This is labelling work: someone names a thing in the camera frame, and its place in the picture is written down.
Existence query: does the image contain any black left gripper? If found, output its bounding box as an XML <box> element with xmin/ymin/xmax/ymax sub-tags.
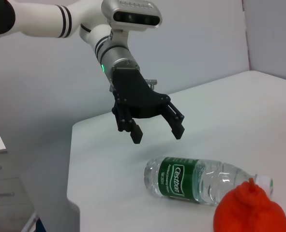
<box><xmin>109</xmin><ymin>67</ymin><xmax>185</xmax><ymax>145</ymax></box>

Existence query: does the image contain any clear green-label water bottle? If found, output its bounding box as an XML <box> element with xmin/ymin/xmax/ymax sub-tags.
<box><xmin>144</xmin><ymin>156</ymin><xmax>274</xmax><ymax>206</ymax></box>

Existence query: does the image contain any orange-red knitted fruit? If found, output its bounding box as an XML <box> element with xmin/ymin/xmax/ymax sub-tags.
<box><xmin>212</xmin><ymin>178</ymin><xmax>286</xmax><ymax>232</ymax></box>

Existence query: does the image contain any grey drawer cabinet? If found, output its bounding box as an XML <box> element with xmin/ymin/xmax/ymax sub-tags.
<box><xmin>0</xmin><ymin>151</ymin><xmax>38</xmax><ymax>232</ymax></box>

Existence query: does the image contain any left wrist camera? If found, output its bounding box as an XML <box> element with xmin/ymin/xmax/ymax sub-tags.
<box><xmin>101</xmin><ymin>0</ymin><xmax>163</xmax><ymax>32</ymax></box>

